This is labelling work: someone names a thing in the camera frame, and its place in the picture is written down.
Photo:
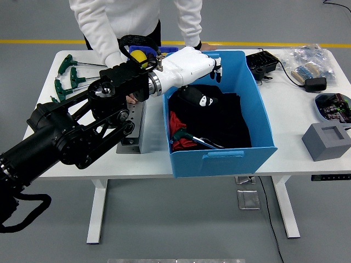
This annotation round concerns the metal floor bracket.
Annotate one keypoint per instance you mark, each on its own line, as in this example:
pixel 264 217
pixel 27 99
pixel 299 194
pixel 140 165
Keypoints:
pixel 244 180

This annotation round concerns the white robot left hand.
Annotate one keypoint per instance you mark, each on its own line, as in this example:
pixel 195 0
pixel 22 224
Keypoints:
pixel 183 68

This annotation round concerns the electronic parts pile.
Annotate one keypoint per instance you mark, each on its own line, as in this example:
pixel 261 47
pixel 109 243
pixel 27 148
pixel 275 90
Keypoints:
pixel 334 108

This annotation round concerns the yellow lemon-shaped ball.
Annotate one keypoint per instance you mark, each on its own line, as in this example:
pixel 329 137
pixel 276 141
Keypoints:
pixel 137 56

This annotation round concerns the black wristband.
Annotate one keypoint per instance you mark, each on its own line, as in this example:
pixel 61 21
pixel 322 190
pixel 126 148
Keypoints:
pixel 197 46

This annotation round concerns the person's left forearm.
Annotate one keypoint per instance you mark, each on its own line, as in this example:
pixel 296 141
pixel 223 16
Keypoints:
pixel 190 24

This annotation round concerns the black power adapter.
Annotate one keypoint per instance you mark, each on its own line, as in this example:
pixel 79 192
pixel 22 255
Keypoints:
pixel 316 85

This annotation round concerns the red cloth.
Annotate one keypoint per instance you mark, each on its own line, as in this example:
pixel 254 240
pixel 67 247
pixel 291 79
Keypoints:
pixel 178 145

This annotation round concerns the person's right forearm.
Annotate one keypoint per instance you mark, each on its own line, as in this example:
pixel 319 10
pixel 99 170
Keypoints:
pixel 104 43

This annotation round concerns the black plastic tray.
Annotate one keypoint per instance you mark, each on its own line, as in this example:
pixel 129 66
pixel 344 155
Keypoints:
pixel 260 61

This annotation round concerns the grey foam block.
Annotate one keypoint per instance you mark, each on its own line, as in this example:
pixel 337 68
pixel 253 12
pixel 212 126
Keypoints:
pixel 323 150

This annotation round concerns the metal tool stand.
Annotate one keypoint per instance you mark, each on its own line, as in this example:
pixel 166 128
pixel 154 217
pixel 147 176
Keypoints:
pixel 141 128

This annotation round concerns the black table control panel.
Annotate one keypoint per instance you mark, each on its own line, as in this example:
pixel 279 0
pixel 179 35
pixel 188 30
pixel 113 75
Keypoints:
pixel 329 177

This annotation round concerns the light blue folding box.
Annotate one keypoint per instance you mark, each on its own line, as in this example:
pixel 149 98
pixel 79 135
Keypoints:
pixel 219 164

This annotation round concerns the clear plastic parts bag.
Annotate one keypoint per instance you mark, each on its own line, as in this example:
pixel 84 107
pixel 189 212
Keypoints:
pixel 307 54

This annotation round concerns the black cloth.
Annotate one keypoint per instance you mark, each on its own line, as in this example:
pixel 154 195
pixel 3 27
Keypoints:
pixel 219 120

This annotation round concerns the light blue oval dish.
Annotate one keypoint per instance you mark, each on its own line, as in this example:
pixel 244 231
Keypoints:
pixel 319 113

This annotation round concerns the person's right hand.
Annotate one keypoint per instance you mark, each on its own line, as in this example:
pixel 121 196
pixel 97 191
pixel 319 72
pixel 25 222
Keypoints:
pixel 131 98

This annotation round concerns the white table leg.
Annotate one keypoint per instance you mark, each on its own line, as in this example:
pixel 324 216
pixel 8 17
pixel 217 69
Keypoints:
pixel 288 213
pixel 96 213

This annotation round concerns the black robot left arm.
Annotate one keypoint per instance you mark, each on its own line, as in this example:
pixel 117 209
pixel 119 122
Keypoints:
pixel 68 137

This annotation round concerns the dark blue plastic bin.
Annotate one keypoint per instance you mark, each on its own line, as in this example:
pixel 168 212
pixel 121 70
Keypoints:
pixel 170 50

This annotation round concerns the person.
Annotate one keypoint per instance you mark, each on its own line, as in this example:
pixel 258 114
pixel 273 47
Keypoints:
pixel 123 16

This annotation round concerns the beige resistor strip bundle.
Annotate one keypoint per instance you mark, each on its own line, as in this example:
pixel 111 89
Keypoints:
pixel 304 72

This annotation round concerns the metal floor plate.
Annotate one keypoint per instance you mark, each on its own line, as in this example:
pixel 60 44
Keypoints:
pixel 248 200

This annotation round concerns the person's left hand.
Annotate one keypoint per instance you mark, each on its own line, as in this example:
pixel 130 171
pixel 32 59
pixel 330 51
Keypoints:
pixel 209 47

